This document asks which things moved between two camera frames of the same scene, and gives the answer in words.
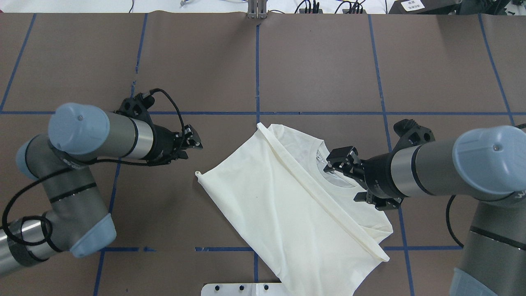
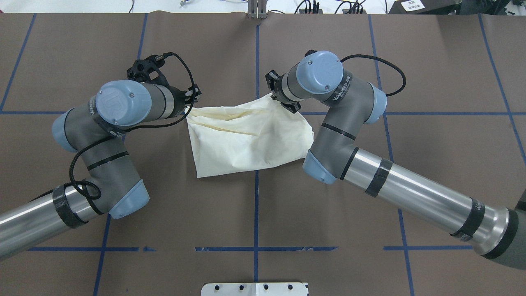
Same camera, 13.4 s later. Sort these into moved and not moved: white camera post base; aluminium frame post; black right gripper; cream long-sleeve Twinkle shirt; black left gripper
Moved: black left gripper; cream long-sleeve Twinkle shirt; black right gripper
Not moved: white camera post base; aluminium frame post
